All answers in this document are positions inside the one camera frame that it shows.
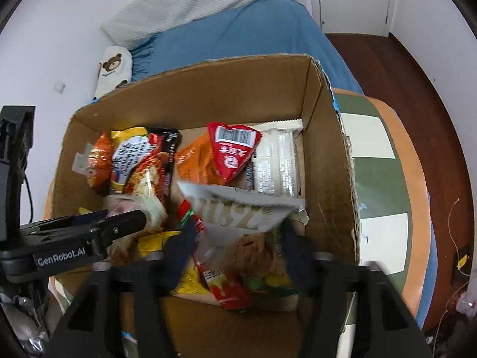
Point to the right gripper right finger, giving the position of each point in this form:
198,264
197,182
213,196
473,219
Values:
384,324

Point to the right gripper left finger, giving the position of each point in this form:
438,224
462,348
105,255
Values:
92,326

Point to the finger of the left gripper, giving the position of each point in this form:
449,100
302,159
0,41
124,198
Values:
82,243
61,224

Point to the black yellow ramen noodle packet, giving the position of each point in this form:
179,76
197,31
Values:
142,162

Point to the blue bed sheet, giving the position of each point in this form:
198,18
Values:
262,27

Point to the orange cuicuijiao snack bag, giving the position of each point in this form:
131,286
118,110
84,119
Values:
98,171

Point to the orange snack packet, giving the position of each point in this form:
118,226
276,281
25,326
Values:
195,163

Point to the egg snack clear packet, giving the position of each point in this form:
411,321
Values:
153,209

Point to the white silver wafer packet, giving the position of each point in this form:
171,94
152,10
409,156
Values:
274,167

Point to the red triangular snack packet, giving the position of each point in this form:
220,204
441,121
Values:
233,146

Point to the white closet door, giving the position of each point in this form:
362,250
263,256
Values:
365,17

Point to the white bear print pillow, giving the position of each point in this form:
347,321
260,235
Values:
115,71

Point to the silver grey snack bag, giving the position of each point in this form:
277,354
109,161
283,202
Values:
229,213

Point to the brown cardboard box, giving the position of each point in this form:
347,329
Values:
247,90

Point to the green white checkered cloth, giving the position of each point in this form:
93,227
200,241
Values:
396,228

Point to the yellow snack packet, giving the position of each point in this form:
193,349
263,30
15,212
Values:
182,273

